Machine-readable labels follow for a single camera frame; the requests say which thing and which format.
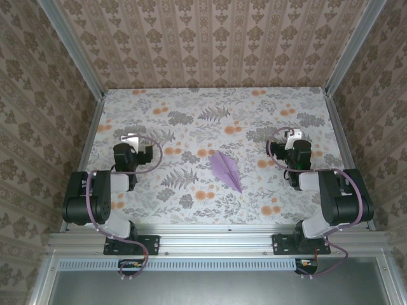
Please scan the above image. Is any purple paper sheet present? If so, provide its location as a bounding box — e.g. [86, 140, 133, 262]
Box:
[208, 151, 245, 195]

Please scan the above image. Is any floral patterned table cover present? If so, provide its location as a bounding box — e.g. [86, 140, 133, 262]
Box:
[68, 88, 363, 226]

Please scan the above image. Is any black electronics module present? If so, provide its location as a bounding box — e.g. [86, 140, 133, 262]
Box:
[294, 258, 319, 276]
[118, 259, 144, 276]

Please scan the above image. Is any grey metal panel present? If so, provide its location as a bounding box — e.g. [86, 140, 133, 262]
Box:
[47, 269, 387, 305]

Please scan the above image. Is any thin black left gripper cable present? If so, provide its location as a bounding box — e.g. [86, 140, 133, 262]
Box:
[109, 161, 138, 189]

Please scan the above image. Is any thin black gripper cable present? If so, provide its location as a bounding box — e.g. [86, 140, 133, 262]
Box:
[109, 161, 138, 189]
[284, 160, 298, 188]

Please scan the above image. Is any thin black right gripper cable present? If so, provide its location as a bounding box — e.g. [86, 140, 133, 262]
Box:
[284, 160, 298, 188]

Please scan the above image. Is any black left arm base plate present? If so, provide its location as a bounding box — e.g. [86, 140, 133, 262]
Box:
[103, 234, 161, 256]

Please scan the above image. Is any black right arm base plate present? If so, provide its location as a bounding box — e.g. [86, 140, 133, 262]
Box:
[272, 234, 332, 256]

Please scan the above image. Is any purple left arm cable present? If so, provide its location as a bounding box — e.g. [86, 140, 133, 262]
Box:
[85, 135, 165, 282]

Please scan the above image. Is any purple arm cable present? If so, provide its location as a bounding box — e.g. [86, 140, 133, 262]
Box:
[85, 135, 165, 282]
[265, 126, 366, 281]

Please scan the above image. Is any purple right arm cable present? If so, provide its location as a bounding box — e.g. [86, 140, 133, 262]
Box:
[265, 126, 366, 281]

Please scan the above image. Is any slotted grey cable duct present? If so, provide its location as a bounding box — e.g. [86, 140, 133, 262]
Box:
[58, 258, 300, 272]

